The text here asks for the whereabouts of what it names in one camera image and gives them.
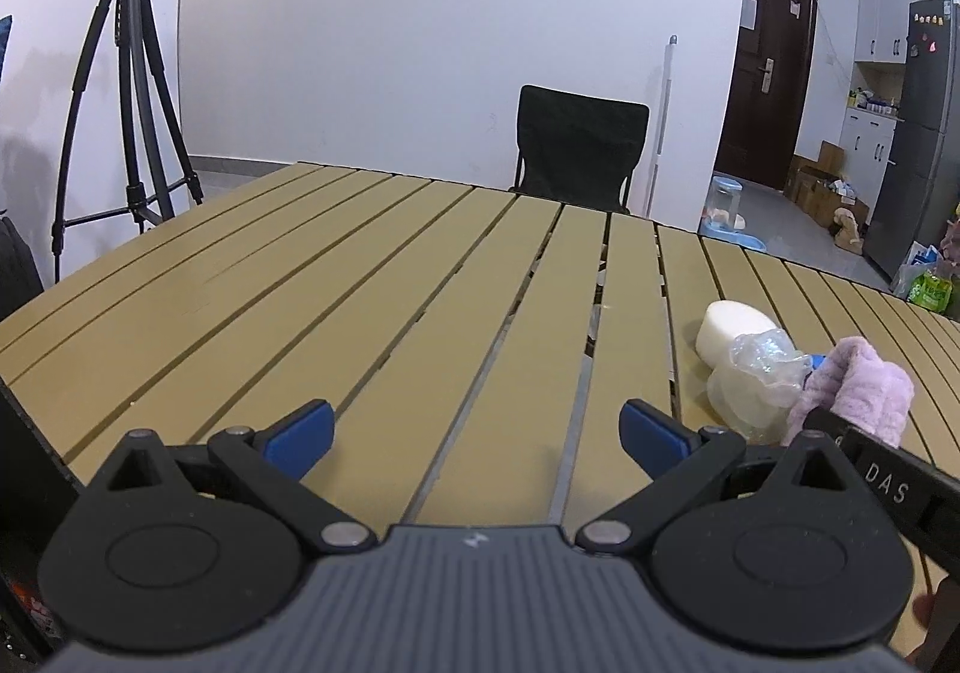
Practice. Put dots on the dark brown door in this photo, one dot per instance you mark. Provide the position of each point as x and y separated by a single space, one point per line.
768 88

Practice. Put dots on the white kitchen cabinet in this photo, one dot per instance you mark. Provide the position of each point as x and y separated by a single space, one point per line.
882 31

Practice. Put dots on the blue pet water bowl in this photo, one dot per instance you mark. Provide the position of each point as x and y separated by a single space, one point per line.
721 218

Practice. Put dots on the black camera tripod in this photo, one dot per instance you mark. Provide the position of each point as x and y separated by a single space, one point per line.
156 161

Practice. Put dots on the green snack bag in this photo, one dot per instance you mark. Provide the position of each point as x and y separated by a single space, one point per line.
931 291

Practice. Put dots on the crumpled clear plastic cup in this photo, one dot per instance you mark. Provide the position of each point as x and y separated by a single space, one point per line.
756 382

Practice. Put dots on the white mop pole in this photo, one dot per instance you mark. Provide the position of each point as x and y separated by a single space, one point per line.
661 123

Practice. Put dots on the pink fluffy cloth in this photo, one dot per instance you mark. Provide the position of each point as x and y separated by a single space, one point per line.
857 385

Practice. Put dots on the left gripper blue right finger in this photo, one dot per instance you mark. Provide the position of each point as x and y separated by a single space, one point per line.
661 445

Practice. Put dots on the tan slatted folding table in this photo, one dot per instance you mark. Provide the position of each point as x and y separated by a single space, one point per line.
475 345

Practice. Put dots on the white foam cylinder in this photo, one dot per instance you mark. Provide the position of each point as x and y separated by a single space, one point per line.
723 322

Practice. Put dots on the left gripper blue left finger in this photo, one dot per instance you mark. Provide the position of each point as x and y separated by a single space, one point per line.
295 443

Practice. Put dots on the grey refrigerator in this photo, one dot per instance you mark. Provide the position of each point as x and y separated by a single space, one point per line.
920 190

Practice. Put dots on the black folding chair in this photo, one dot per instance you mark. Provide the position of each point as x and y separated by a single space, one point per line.
580 150

